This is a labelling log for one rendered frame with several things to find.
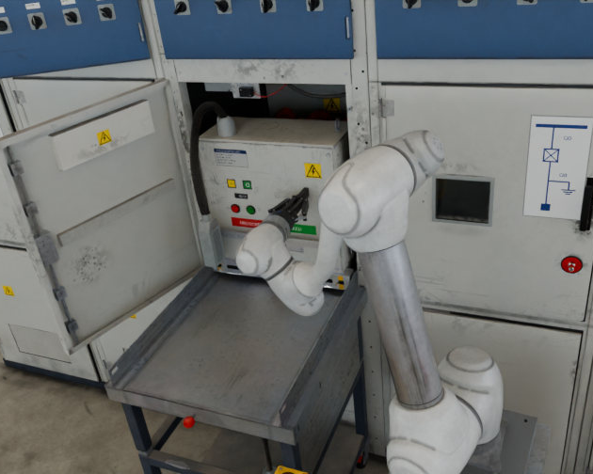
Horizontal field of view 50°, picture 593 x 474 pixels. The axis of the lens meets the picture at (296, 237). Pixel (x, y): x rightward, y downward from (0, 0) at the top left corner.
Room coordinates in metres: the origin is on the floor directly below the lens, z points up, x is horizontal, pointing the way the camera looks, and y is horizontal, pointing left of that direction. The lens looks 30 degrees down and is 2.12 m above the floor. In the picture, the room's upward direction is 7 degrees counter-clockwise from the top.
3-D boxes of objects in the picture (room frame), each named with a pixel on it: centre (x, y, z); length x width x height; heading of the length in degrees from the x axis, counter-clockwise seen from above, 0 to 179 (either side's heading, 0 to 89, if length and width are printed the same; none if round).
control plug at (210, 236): (1.93, 0.30, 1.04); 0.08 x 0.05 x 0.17; 154
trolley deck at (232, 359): (1.64, 0.20, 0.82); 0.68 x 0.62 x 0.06; 155
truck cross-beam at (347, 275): (1.92, 0.07, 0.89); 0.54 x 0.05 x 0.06; 64
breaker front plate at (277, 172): (1.90, 0.08, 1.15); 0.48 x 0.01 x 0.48; 64
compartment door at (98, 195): (1.89, 0.59, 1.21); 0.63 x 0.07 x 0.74; 137
